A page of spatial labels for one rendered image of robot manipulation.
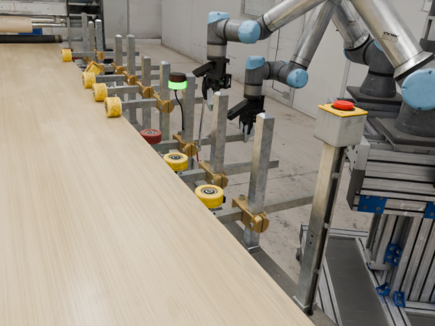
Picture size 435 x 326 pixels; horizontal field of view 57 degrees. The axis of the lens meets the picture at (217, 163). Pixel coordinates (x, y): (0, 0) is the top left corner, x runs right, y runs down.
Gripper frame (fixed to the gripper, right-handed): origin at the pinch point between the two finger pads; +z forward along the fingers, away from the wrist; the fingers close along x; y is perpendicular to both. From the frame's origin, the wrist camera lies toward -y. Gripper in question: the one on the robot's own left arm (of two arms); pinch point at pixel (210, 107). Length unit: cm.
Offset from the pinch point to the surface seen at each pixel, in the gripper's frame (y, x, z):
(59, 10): -221, 55, -20
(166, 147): -5.9, -17.5, 14.3
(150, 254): 49, -69, 9
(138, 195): 27, -55, 9
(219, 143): 24.2, -20.7, 3.0
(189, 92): 0.8, -12.2, -7.7
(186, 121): 0.5, -12.8, 3.1
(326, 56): -121, 322, 22
